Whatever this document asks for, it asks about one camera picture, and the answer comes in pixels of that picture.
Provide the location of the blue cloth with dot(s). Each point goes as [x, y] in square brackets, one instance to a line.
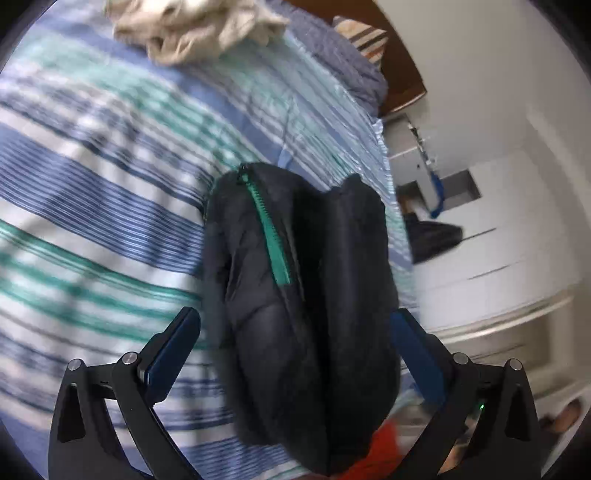
[437, 194]

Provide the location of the cream cloth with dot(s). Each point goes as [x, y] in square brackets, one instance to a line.
[194, 27]

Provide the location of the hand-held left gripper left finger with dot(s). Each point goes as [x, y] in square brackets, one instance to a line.
[168, 355]

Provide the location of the wooden headboard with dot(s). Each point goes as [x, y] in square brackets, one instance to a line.
[399, 69]

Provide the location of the striped bed sheet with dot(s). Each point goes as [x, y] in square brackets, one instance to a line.
[92, 184]

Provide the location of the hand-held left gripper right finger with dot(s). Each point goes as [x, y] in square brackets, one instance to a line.
[418, 355]

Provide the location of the white wardrobe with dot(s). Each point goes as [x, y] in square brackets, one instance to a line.
[508, 240]

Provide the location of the striped pillow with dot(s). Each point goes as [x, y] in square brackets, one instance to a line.
[369, 39]

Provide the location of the orange cloth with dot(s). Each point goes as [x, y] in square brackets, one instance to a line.
[376, 452]

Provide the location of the black puffer jacket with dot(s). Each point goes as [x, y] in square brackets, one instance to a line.
[286, 346]

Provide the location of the blue quilt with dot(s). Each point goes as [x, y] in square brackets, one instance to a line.
[341, 64]

